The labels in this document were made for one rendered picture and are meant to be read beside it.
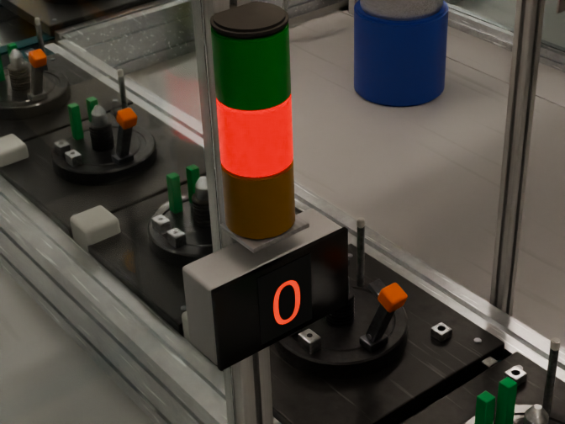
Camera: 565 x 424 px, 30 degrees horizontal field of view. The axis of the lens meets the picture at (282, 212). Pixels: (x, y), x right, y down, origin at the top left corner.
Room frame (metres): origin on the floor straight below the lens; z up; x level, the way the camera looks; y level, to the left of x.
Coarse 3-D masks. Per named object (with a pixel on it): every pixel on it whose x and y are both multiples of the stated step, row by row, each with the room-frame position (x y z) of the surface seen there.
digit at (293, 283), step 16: (304, 256) 0.62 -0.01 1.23; (272, 272) 0.60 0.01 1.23; (288, 272) 0.61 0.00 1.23; (304, 272) 0.62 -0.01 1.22; (272, 288) 0.60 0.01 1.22; (288, 288) 0.61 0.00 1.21; (304, 288) 0.62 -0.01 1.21; (272, 304) 0.60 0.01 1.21; (288, 304) 0.61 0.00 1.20; (304, 304) 0.62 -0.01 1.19; (272, 320) 0.60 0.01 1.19; (288, 320) 0.61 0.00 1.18; (304, 320) 0.62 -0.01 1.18; (272, 336) 0.60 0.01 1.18
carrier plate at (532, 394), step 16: (496, 368) 0.79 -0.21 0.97; (528, 368) 0.79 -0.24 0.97; (544, 368) 0.79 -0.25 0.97; (464, 384) 0.77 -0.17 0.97; (480, 384) 0.77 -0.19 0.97; (496, 384) 0.77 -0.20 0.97; (528, 384) 0.77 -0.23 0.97; (544, 384) 0.76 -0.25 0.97; (560, 384) 0.76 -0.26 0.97; (448, 400) 0.75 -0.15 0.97; (464, 400) 0.75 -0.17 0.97; (496, 400) 0.75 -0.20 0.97; (528, 400) 0.74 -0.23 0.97; (560, 400) 0.74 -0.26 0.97; (416, 416) 0.73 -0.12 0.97; (432, 416) 0.73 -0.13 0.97; (448, 416) 0.73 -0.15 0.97; (464, 416) 0.73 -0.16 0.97
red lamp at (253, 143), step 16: (224, 112) 0.61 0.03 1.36; (240, 112) 0.61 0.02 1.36; (256, 112) 0.61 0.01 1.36; (272, 112) 0.61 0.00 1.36; (288, 112) 0.62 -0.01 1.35; (224, 128) 0.62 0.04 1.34; (240, 128) 0.61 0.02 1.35; (256, 128) 0.61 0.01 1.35; (272, 128) 0.61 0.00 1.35; (288, 128) 0.62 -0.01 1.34; (224, 144) 0.62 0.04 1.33; (240, 144) 0.61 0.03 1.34; (256, 144) 0.61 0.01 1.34; (272, 144) 0.61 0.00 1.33; (288, 144) 0.62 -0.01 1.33; (224, 160) 0.62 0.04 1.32; (240, 160) 0.61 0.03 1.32; (256, 160) 0.61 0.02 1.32; (272, 160) 0.61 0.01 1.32; (288, 160) 0.62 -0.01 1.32; (256, 176) 0.61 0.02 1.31
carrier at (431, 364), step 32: (352, 256) 0.99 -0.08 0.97; (352, 288) 0.86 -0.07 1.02; (416, 288) 0.93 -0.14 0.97; (320, 320) 0.85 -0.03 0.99; (352, 320) 0.85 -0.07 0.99; (416, 320) 0.87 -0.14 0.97; (448, 320) 0.87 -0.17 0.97; (288, 352) 0.81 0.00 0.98; (320, 352) 0.80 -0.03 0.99; (352, 352) 0.80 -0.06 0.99; (384, 352) 0.80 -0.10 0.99; (416, 352) 0.82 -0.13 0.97; (448, 352) 0.82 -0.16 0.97; (480, 352) 0.82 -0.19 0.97; (288, 384) 0.78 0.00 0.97; (320, 384) 0.78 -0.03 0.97; (352, 384) 0.78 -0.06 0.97; (384, 384) 0.77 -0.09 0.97; (416, 384) 0.77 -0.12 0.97; (448, 384) 0.78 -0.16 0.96; (288, 416) 0.73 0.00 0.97; (320, 416) 0.73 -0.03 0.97; (352, 416) 0.73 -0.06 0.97; (384, 416) 0.73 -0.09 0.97
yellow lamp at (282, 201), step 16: (224, 176) 0.62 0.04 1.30; (240, 176) 0.61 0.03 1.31; (272, 176) 0.61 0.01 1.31; (288, 176) 0.62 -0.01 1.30; (224, 192) 0.62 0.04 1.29; (240, 192) 0.61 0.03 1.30; (256, 192) 0.61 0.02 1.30; (272, 192) 0.61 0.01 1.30; (288, 192) 0.62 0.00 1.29; (224, 208) 0.63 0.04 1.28; (240, 208) 0.61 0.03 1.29; (256, 208) 0.61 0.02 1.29; (272, 208) 0.61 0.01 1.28; (288, 208) 0.62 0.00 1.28; (240, 224) 0.61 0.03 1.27; (256, 224) 0.61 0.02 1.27; (272, 224) 0.61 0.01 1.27; (288, 224) 0.62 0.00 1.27
